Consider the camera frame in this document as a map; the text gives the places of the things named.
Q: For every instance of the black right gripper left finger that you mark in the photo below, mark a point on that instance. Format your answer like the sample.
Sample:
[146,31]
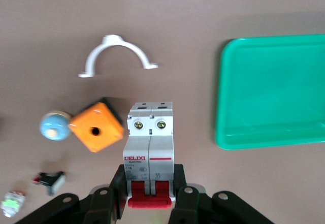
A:
[118,183]

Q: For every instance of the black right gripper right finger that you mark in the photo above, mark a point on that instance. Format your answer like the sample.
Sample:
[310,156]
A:
[182,198]

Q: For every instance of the white circuit breaker red switch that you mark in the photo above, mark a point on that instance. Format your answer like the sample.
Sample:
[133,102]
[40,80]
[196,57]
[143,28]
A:
[149,145]

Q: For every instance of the orange button box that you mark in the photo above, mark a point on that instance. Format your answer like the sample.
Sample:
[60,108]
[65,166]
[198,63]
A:
[96,122]

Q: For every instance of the black push button red tip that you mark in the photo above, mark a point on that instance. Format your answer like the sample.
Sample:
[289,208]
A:
[50,180]

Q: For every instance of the blue dome push button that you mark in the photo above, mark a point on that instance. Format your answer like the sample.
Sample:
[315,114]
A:
[54,127]

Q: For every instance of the white green indicator button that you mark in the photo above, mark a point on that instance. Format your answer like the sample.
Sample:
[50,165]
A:
[12,203]

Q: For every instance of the green plastic tray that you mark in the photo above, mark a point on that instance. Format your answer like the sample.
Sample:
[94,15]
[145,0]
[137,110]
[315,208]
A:
[269,92]

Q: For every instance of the small white pipe clamp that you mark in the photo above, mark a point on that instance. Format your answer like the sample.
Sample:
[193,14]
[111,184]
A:
[113,40]

